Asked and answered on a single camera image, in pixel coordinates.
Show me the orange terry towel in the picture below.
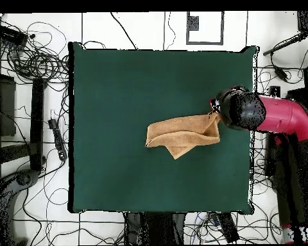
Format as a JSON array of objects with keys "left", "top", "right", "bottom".
[{"left": 144, "top": 111, "right": 221, "bottom": 160}]

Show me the dark flat panel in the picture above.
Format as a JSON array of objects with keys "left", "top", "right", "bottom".
[{"left": 0, "top": 72, "right": 17, "bottom": 137}]

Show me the black floor beam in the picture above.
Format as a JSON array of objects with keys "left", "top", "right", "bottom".
[
  {"left": 268, "top": 85, "right": 281, "bottom": 99},
  {"left": 30, "top": 78, "right": 47, "bottom": 172}
]

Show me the black power adapter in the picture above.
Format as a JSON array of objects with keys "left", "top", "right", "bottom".
[{"left": 273, "top": 65, "right": 289, "bottom": 83}]

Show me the black rod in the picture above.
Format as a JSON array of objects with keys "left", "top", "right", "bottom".
[{"left": 262, "top": 32, "right": 308, "bottom": 56}]

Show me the dark green table cloth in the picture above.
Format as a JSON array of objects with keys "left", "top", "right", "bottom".
[{"left": 67, "top": 41, "right": 260, "bottom": 215}]

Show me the black power strip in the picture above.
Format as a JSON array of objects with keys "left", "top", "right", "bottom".
[
  {"left": 47, "top": 118, "right": 68, "bottom": 161},
  {"left": 216, "top": 211, "right": 240, "bottom": 243}
]

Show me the dark grey stand base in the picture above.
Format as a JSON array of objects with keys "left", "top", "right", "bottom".
[{"left": 0, "top": 168, "right": 40, "bottom": 245}]

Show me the black rectangular box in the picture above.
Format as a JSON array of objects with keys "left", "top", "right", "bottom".
[{"left": 0, "top": 24, "right": 28, "bottom": 46}]

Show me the black cable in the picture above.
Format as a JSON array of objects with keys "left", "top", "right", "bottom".
[{"left": 110, "top": 12, "right": 139, "bottom": 50}]

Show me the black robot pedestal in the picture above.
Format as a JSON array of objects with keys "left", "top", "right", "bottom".
[{"left": 123, "top": 211, "right": 187, "bottom": 245}]

